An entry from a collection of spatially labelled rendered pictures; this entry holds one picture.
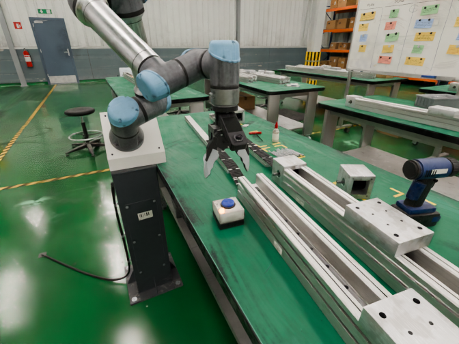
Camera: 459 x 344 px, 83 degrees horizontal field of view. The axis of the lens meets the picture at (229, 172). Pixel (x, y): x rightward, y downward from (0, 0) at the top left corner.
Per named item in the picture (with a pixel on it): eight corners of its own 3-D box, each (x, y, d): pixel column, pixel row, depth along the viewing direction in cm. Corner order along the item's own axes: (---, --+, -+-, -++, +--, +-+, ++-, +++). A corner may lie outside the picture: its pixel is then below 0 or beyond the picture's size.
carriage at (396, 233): (341, 224, 72) (345, 204, 69) (371, 216, 75) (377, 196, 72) (391, 266, 59) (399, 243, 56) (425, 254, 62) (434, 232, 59)
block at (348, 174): (329, 185, 104) (333, 164, 100) (358, 185, 104) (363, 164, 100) (338, 198, 95) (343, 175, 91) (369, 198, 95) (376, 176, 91)
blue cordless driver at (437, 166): (382, 216, 85) (401, 155, 76) (435, 211, 88) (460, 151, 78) (399, 231, 79) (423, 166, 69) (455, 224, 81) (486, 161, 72)
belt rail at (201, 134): (184, 119, 195) (184, 116, 193) (190, 119, 196) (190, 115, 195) (227, 173, 114) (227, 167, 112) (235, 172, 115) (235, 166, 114)
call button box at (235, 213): (212, 216, 86) (212, 199, 83) (239, 209, 88) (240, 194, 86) (220, 230, 79) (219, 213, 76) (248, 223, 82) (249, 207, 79)
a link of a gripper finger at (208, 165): (202, 171, 79) (216, 145, 77) (207, 179, 74) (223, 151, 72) (192, 168, 77) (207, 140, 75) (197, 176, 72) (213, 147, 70)
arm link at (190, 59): (163, 56, 69) (186, 58, 62) (195, 44, 74) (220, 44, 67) (173, 85, 74) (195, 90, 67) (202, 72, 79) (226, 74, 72)
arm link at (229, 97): (244, 89, 65) (212, 91, 63) (243, 107, 67) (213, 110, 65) (233, 85, 71) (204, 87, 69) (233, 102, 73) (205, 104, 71)
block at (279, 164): (266, 179, 109) (268, 158, 104) (291, 175, 112) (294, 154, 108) (276, 189, 101) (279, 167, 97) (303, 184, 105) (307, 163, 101)
